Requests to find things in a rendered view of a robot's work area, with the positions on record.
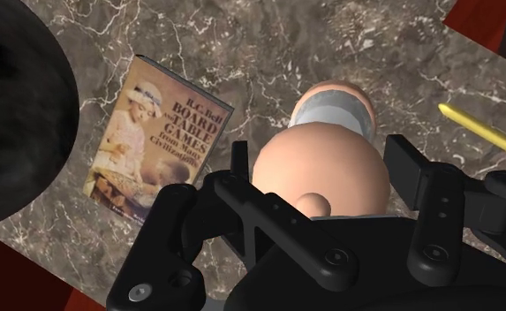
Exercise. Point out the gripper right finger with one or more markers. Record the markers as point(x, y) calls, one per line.
point(435, 215)

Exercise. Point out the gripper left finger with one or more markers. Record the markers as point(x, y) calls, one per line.
point(278, 224)

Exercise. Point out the peach doll figure grey band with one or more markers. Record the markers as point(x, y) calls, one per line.
point(321, 163)

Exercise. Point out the yellow pen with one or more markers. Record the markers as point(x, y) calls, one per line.
point(485, 132)

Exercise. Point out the brown book with girl cover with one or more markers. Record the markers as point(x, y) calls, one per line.
point(149, 142)

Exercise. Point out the large black round object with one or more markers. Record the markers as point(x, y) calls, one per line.
point(15, 107)

